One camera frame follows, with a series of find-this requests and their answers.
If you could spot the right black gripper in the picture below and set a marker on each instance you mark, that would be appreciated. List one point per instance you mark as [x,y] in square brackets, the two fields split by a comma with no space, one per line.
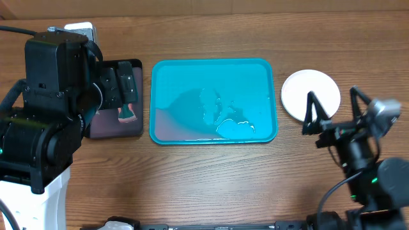
[340,133]

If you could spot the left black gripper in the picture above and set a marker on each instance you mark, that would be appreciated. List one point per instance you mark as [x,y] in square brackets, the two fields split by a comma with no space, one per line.
[112,92]

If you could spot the green and orange sponge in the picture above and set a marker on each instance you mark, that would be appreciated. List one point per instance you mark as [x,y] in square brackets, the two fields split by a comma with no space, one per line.
[126,114]

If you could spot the white plate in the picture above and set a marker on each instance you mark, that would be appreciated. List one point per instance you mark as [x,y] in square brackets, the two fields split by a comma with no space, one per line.
[296,87]

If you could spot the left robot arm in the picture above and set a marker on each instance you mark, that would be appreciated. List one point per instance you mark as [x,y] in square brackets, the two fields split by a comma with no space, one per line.
[46,115]

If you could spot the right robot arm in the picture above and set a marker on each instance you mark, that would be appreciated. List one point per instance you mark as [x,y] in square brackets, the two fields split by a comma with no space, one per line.
[380,186]

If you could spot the black rectangular tray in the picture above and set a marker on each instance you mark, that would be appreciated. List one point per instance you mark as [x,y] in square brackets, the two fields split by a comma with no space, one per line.
[105,122]

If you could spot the teal plastic tray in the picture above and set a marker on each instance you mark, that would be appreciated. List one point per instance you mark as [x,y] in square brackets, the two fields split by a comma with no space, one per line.
[213,101]

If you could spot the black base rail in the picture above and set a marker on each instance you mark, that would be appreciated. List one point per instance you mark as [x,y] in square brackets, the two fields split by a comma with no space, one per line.
[122,223]

